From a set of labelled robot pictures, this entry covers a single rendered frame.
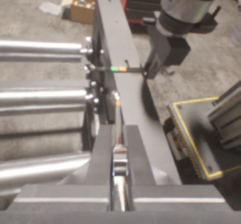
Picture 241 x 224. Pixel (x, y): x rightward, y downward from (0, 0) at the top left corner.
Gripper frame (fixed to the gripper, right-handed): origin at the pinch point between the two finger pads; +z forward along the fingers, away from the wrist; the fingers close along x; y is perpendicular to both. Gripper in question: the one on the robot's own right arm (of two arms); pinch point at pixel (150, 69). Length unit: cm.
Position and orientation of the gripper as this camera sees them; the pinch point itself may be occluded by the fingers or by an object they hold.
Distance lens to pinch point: 50.3
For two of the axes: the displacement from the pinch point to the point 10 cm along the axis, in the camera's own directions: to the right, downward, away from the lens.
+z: -2.1, 5.3, 8.2
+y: -9.6, 0.5, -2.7
